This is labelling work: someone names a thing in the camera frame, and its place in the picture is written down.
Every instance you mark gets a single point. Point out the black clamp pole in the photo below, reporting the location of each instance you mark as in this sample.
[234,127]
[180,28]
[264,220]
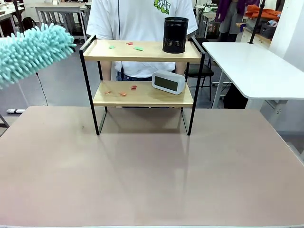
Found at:
[257,19]

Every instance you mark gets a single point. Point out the white power strip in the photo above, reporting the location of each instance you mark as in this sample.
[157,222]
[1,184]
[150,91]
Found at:
[15,110]

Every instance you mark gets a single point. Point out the person's right forearm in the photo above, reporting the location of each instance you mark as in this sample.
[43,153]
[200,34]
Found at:
[107,71]

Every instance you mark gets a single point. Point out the person's left forearm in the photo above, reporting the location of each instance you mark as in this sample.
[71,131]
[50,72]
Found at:
[180,67]

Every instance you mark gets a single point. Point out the black mesh pen holder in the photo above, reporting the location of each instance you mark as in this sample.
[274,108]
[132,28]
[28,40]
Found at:
[175,35]

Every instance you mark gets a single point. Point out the red paper scrap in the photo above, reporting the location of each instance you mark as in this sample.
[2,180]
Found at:
[133,88]
[130,43]

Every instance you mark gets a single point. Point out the person in white t-shirt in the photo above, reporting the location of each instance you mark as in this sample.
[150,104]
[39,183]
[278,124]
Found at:
[142,19]

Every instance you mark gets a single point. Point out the bystander in purple top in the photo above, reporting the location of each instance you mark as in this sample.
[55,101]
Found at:
[228,14]

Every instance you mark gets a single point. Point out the black backpack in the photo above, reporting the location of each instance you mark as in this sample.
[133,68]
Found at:
[28,23]

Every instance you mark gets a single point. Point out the dark plastic crate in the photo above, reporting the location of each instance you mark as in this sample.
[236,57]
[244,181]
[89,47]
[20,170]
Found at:
[268,29]

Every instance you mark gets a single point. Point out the two-tier wood metal shelf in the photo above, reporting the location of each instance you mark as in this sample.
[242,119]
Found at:
[142,95]

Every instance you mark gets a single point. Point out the orange cloth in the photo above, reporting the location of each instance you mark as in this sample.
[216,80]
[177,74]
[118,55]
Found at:
[261,13]

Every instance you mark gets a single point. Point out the black stand pole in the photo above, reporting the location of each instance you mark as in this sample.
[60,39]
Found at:
[17,14]

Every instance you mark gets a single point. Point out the grey digital alarm clock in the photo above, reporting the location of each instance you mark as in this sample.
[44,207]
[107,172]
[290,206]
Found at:
[167,83]

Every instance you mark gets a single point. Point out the long green paper scrap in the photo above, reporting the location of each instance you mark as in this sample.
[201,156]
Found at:
[139,48]

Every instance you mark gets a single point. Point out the teal microfiber duster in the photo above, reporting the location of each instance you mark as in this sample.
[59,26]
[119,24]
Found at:
[35,52]

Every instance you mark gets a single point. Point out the orange paper scrap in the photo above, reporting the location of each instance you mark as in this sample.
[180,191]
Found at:
[123,94]
[108,92]

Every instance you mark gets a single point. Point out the small green paper scrap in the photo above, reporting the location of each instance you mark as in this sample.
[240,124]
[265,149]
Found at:
[112,47]

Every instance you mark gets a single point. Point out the grey background desk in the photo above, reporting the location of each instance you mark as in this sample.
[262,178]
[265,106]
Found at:
[59,9]

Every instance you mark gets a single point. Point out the white side table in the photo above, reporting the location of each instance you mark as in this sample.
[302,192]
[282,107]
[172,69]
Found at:
[256,66]

